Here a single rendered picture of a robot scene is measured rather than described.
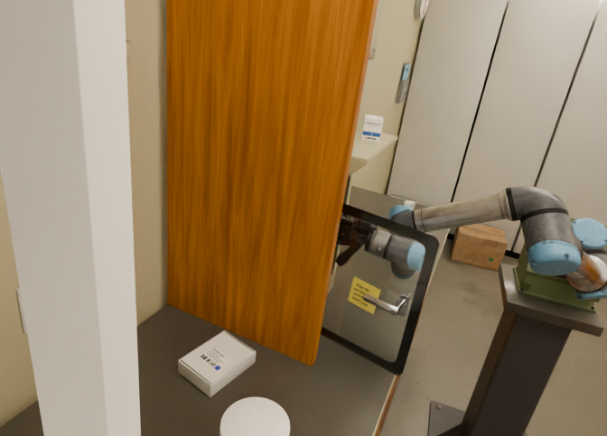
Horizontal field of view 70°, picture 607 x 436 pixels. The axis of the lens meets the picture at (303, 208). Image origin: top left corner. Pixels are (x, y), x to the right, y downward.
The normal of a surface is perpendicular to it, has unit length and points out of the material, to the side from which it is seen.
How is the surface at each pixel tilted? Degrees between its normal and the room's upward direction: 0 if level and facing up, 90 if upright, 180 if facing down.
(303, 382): 0
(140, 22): 90
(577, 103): 90
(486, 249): 90
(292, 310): 90
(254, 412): 0
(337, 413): 0
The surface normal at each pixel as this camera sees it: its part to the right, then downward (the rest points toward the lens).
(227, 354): 0.12, -0.91
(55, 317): -0.42, 0.32
